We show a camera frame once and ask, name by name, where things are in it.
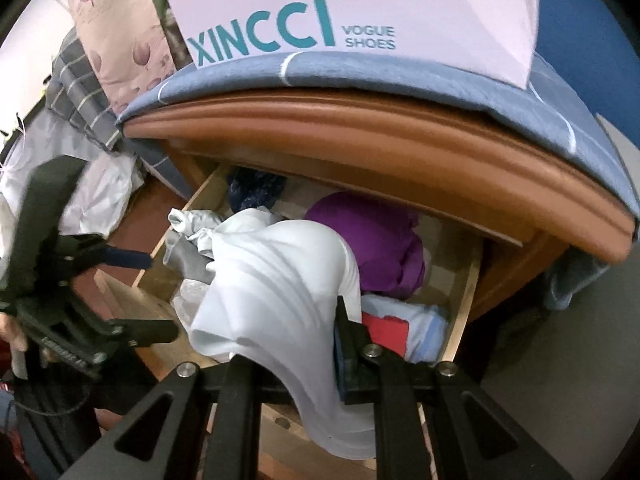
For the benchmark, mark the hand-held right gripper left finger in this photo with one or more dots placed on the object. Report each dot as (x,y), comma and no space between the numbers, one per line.
(235,410)

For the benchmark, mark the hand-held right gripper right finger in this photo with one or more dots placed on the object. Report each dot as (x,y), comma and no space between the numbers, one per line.
(345,360)

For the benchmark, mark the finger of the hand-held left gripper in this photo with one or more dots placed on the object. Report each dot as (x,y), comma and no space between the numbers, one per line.
(150,332)
(127,258)

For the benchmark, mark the grey knitted sock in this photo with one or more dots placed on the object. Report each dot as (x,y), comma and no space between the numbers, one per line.
(190,262)

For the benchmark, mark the white bra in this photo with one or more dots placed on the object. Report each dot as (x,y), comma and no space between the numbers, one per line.
(280,280)

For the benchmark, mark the dark blue floral underwear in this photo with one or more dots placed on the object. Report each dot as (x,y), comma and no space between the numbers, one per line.
(255,187)

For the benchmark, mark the wooden drawer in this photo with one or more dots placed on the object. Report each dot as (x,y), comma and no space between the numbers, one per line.
(470,280)

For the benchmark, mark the white shoe box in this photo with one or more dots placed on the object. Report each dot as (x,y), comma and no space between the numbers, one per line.
(425,10)

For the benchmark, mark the beige patterned underwear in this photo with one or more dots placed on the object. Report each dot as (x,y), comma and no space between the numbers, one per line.
(187,302)

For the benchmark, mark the person's left hand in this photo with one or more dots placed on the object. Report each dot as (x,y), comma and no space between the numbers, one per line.
(11,332)

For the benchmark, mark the red folded cloth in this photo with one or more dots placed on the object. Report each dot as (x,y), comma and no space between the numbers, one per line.
(387,335)

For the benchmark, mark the pale blue cloth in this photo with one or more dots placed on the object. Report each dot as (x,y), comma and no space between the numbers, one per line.
(425,332)

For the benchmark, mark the purple garment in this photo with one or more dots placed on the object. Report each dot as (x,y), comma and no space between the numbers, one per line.
(370,240)

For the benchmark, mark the dark clothing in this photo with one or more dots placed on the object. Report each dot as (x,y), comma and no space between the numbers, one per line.
(45,440)

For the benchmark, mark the grey plaid blanket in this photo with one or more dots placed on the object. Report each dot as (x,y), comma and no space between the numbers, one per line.
(80,95)

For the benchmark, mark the pink floral curtain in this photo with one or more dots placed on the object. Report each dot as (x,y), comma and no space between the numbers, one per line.
(120,35)

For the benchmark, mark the brown wooden nightstand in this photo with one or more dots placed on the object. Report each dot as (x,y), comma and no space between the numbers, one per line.
(400,135)

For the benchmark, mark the blue checked cloth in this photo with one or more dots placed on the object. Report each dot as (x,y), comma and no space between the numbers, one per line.
(350,70)

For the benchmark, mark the blue foam mat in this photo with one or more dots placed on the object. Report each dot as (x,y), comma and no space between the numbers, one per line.
(585,35)

